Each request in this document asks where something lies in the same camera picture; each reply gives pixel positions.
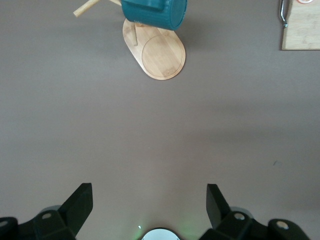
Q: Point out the teal cup with yellow inside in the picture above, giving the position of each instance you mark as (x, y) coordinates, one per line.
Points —
(155, 15)

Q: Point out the bamboo cutting board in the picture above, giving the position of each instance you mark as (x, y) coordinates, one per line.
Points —
(302, 30)

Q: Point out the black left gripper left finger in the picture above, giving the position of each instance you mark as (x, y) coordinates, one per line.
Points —
(75, 207)

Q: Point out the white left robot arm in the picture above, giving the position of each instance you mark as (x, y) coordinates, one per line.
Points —
(160, 235)

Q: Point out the wooden mug tree rack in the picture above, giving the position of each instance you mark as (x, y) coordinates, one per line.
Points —
(162, 55)

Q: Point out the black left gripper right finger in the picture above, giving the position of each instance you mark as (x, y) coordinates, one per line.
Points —
(217, 210)

